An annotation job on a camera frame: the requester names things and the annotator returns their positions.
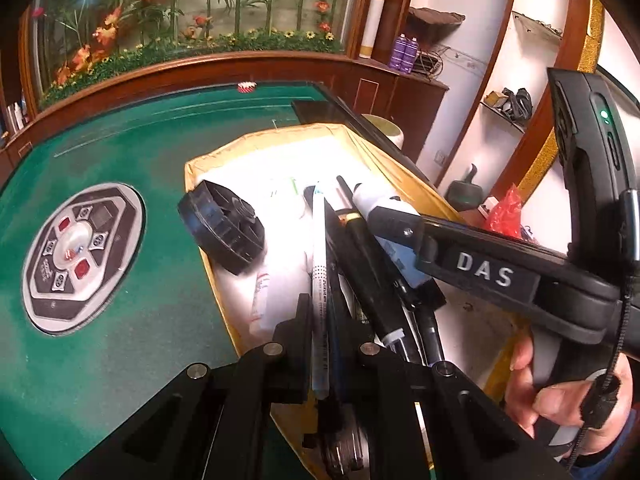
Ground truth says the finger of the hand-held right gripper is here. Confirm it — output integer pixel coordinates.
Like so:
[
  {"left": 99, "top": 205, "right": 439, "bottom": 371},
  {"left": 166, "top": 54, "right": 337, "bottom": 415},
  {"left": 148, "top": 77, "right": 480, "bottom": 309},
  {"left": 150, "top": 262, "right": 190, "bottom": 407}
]
[
  {"left": 375, "top": 237, "right": 447, "bottom": 311},
  {"left": 367, "top": 204, "right": 426, "bottom": 253}
]

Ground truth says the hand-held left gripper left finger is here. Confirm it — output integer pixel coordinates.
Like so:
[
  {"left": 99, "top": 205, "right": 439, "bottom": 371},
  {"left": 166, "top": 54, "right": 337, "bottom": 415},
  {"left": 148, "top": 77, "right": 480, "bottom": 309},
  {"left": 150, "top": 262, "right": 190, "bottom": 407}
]
[{"left": 60, "top": 292, "right": 314, "bottom": 480}]

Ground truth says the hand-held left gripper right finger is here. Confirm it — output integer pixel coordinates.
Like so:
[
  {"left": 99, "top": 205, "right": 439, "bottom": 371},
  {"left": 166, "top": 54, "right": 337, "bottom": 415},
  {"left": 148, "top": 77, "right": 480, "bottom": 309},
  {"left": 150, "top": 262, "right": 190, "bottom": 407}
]
[{"left": 330, "top": 342, "right": 571, "bottom": 480}]

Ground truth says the small white cup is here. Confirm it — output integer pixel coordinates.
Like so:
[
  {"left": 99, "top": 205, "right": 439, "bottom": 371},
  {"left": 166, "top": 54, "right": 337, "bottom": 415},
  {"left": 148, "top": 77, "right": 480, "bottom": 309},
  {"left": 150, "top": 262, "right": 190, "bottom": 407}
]
[{"left": 351, "top": 180, "right": 418, "bottom": 223}]

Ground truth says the white plastic bottle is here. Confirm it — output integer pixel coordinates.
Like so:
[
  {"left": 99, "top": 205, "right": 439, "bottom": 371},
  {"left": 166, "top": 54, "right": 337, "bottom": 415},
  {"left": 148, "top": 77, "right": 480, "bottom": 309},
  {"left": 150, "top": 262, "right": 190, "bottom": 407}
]
[{"left": 244, "top": 269, "right": 275, "bottom": 342}]

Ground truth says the thick black marker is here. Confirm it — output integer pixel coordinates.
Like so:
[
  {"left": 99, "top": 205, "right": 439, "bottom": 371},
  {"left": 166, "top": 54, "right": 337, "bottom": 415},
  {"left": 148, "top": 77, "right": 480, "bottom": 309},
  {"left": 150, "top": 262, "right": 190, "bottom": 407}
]
[{"left": 322, "top": 197, "right": 371, "bottom": 341}]

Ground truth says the white pen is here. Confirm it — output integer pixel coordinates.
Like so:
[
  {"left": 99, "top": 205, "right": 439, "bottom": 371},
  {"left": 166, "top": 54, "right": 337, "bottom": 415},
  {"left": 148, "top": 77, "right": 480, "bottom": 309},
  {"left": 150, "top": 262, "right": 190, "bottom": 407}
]
[{"left": 311, "top": 187, "right": 330, "bottom": 402}]

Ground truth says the white tray yellow taped rim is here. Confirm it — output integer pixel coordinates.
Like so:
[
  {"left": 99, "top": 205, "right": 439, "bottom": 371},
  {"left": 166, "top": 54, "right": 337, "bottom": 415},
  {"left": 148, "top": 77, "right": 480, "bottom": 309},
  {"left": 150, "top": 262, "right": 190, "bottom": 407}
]
[{"left": 183, "top": 122, "right": 531, "bottom": 480}]

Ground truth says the person's right hand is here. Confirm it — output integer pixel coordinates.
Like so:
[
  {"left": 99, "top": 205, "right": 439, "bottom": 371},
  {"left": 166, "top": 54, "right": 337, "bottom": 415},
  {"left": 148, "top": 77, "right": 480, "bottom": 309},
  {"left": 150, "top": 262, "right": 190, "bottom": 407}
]
[{"left": 505, "top": 330, "right": 636, "bottom": 456}]

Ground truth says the dark green kettle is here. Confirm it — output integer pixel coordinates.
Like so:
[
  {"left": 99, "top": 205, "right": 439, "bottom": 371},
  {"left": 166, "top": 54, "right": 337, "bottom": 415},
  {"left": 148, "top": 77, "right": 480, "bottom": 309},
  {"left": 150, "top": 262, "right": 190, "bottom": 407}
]
[{"left": 446, "top": 164, "right": 485, "bottom": 211}]

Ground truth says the white green stool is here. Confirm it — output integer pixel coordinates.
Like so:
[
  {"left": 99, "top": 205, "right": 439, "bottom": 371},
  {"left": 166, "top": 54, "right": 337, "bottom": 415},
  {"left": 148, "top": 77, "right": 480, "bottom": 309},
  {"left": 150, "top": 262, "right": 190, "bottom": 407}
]
[{"left": 361, "top": 113, "right": 405, "bottom": 151}]

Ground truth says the red plastic bag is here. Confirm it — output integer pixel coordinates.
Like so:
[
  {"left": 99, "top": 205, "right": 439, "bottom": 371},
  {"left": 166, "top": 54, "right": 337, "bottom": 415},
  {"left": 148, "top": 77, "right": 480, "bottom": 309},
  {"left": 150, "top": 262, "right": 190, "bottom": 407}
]
[{"left": 484, "top": 183, "right": 526, "bottom": 241}]

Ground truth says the small white bottle green print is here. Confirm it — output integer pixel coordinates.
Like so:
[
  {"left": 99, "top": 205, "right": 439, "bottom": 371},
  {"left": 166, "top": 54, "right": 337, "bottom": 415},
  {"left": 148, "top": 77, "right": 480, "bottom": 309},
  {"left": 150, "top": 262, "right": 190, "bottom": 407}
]
[{"left": 267, "top": 176, "right": 307, "bottom": 221}]

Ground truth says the wooden sideboard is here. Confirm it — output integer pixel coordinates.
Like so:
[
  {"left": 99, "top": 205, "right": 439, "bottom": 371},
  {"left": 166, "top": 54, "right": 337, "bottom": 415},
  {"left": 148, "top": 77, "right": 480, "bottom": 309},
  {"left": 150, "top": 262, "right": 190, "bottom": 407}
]
[{"left": 0, "top": 50, "right": 451, "bottom": 171}]

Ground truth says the black plastic wheel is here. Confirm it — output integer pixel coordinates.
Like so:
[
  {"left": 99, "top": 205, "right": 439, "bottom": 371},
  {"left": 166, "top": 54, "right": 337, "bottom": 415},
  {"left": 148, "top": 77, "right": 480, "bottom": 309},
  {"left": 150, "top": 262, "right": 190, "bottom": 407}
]
[{"left": 177, "top": 178, "right": 267, "bottom": 277}]

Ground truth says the white roll yellow band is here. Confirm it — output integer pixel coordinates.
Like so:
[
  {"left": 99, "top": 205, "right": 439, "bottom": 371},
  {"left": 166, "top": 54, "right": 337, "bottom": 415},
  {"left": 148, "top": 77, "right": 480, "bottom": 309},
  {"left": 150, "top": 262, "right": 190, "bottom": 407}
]
[{"left": 358, "top": 0, "right": 394, "bottom": 60}]

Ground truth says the mahjong table control panel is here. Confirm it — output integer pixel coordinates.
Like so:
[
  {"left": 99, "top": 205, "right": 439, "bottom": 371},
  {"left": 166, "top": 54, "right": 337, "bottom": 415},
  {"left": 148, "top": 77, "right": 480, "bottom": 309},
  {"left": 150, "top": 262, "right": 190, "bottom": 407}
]
[{"left": 21, "top": 182, "right": 147, "bottom": 336}]

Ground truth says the flower mural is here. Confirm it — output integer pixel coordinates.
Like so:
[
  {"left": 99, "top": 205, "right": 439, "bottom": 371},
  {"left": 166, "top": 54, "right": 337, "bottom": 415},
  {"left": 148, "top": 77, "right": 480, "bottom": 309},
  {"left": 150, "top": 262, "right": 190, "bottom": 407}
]
[{"left": 20, "top": 0, "right": 371, "bottom": 111}]

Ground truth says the black pen gold ring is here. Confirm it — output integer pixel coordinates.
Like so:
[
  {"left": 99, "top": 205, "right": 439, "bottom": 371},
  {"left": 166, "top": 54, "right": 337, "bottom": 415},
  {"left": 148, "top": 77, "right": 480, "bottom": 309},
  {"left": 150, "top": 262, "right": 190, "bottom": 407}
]
[{"left": 336, "top": 175, "right": 426, "bottom": 367}]

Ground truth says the black braided cable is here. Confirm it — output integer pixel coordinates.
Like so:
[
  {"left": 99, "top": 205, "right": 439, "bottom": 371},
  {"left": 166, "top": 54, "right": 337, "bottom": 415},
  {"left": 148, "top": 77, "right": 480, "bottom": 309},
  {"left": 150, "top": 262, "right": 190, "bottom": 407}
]
[{"left": 567, "top": 187, "right": 636, "bottom": 468}]

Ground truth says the gold arched frame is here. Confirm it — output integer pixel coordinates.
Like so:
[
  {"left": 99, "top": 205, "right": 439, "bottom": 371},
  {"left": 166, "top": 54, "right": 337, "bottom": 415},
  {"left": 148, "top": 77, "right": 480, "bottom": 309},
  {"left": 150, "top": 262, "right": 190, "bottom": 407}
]
[{"left": 492, "top": 0, "right": 608, "bottom": 216}]

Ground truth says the wall shelf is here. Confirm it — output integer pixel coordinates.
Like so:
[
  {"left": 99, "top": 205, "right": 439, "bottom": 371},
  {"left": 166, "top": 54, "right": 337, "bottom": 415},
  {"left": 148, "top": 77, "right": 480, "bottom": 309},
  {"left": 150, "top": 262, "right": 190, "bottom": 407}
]
[
  {"left": 510, "top": 10, "right": 566, "bottom": 43},
  {"left": 479, "top": 87, "right": 535, "bottom": 135}
]

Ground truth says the wire basket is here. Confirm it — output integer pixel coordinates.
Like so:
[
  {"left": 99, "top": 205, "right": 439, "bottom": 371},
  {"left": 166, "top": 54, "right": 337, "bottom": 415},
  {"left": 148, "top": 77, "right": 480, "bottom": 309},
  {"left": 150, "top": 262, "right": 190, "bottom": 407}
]
[{"left": 415, "top": 50, "right": 443, "bottom": 78}]

